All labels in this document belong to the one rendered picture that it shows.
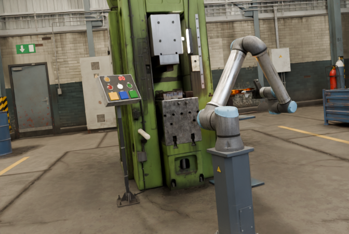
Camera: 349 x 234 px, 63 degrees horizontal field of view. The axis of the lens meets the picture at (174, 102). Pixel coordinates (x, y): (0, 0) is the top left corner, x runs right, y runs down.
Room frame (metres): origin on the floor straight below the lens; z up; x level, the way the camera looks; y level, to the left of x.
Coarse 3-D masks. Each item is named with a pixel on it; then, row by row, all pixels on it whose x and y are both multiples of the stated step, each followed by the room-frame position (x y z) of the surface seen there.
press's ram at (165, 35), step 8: (152, 16) 2.86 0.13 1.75; (160, 16) 2.89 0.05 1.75; (168, 16) 2.91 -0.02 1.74; (176, 16) 2.93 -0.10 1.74; (152, 24) 2.86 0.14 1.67; (160, 24) 2.88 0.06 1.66; (168, 24) 2.90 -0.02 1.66; (176, 24) 2.92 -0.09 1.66; (152, 32) 2.86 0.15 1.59; (160, 32) 2.88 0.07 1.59; (168, 32) 2.90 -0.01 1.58; (176, 32) 2.92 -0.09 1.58; (152, 40) 2.87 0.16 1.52; (160, 40) 2.88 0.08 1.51; (168, 40) 2.90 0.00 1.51; (176, 40) 2.92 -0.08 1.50; (152, 48) 2.91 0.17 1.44; (160, 48) 2.88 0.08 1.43; (168, 48) 2.90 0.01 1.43; (176, 48) 2.92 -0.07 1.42; (152, 56) 2.95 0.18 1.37
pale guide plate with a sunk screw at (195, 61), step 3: (192, 57) 3.09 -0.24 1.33; (195, 57) 3.10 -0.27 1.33; (198, 57) 3.10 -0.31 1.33; (192, 60) 3.09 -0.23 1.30; (195, 60) 3.10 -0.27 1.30; (198, 60) 3.10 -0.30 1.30; (192, 63) 3.08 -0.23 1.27; (195, 63) 3.09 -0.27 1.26; (198, 63) 3.10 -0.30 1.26; (192, 66) 3.08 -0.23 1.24; (195, 66) 3.09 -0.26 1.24; (198, 66) 3.10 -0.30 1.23; (192, 69) 3.08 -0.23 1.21; (195, 69) 3.09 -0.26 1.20; (198, 69) 3.10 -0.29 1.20
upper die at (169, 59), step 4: (160, 56) 2.88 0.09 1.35; (164, 56) 2.89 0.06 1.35; (168, 56) 2.90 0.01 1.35; (172, 56) 2.91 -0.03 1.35; (176, 56) 2.92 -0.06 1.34; (152, 60) 3.23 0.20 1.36; (156, 60) 3.02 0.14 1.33; (160, 60) 2.87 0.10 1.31; (164, 60) 2.88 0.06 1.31; (168, 60) 2.89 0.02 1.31; (172, 60) 2.91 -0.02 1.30; (176, 60) 2.92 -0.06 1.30; (152, 64) 3.25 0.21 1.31; (156, 64) 3.04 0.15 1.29; (160, 64) 2.87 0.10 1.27; (164, 64) 2.90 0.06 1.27; (168, 64) 2.95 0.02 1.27; (172, 64) 3.00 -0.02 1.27; (152, 68) 3.27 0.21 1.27
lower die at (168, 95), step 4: (164, 92) 3.24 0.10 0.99; (168, 92) 2.95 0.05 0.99; (172, 92) 2.90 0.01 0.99; (176, 92) 2.91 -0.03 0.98; (180, 92) 2.92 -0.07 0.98; (164, 96) 2.87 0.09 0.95; (168, 96) 2.89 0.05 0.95; (172, 96) 2.90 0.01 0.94; (176, 96) 2.91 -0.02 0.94; (180, 96) 2.92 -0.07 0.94
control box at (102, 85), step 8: (96, 80) 2.59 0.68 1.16; (104, 80) 2.56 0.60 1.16; (112, 80) 2.61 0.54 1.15; (120, 80) 2.66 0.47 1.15; (128, 80) 2.71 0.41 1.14; (104, 88) 2.51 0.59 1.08; (112, 88) 2.55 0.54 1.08; (120, 88) 2.60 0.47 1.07; (128, 88) 2.65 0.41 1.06; (136, 88) 2.70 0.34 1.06; (104, 96) 2.49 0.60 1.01; (128, 96) 2.60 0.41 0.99; (104, 104) 2.50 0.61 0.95; (112, 104) 2.51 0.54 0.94; (120, 104) 2.58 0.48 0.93
